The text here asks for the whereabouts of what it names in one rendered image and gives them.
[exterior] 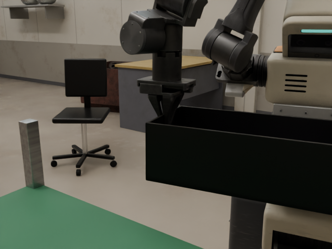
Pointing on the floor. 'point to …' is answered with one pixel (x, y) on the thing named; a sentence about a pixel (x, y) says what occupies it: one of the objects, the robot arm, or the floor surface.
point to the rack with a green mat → (66, 214)
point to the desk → (195, 97)
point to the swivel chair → (102, 72)
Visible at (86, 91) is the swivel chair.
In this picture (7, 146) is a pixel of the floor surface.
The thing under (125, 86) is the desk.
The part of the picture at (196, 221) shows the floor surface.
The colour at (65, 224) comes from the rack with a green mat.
